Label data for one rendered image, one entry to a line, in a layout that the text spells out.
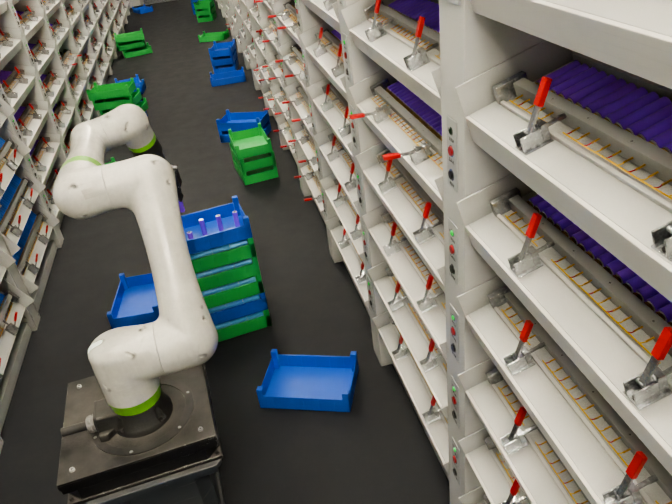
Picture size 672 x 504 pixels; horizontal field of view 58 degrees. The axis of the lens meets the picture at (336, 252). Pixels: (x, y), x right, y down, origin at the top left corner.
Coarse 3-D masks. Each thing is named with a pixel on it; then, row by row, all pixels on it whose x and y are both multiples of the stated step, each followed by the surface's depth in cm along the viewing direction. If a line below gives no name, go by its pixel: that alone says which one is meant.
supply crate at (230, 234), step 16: (224, 208) 228; (240, 208) 224; (192, 224) 226; (208, 224) 226; (224, 224) 225; (240, 224) 223; (192, 240) 207; (208, 240) 210; (224, 240) 212; (240, 240) 214
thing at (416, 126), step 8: (376, 88) 157; (376, 96) 156; (384, 96) 151; (392, 104) 145; (400, 104) 143; (400, 112) 140; (408, 112) 138; (408, 120) 135; (416, 120) 134; (416, 128) 131; (424, 128) 129; (424, 136) 127; (432, 136) 125; (432, 144) 123; (440, 144) 121; (440, 152) 119
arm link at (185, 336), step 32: (128, 160) 147; (160, 160) 148; (128, 192) 145; (160, 192) 145; (160, 224) 145; (160, 256) 144; (160, 288) 144; (192, 288) 145; (160, 320) 144; (192, 320) 142; (160, 352) 139; (192, 352) 141
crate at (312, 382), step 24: (288, 360) 213; (312, 360) 212; (336, 360) 210; (264, 384) 203; (288, 384) 207; (312, 384) 206; (336, 384) 205; (288, 408) 198; (312, 408) 196; (336, 408) 194
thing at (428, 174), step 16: (368, 80) 158; (384, 80) 158; (352, 96) 159; (368, 96) 160; (368, 112) 154; (384, 128) 143; (400, 128) 139; (400, 144) 134; (416, 144) 131; (400, 160) 135; (432, 160) 123; (416, 176) 125; (432, 176) 118; (432, 192) 116
